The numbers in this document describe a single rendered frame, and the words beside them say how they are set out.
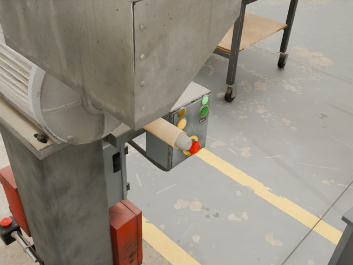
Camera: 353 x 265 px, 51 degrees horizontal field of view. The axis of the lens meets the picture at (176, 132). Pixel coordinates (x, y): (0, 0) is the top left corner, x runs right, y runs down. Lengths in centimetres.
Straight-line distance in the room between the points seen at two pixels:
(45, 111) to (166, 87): 34
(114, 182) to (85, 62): 83
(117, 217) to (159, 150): 39
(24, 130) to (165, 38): 57
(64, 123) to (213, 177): 174
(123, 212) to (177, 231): 78
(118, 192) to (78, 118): 58
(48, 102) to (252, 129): 227
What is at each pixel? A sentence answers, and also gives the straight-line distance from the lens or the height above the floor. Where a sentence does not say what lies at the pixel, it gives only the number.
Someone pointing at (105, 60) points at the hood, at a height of 145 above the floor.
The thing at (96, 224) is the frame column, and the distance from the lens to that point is 125.
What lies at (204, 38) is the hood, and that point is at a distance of 44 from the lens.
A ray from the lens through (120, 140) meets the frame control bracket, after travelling 99.
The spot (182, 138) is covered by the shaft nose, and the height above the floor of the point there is 126.
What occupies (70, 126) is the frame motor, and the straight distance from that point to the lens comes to 75.
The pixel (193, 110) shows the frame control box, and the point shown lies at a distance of 99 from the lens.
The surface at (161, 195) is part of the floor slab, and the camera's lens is 225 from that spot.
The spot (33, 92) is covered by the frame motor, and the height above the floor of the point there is 128.
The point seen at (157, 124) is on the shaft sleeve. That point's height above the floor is 126.
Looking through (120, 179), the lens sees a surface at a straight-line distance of 125.
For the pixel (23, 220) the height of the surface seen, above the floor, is 64.
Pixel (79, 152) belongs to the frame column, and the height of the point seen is 99.
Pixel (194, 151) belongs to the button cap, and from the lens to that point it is 103.
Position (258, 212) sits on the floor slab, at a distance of 224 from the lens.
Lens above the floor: 163
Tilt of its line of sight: 37 degrees down
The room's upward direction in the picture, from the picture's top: 3 degrees clockwise
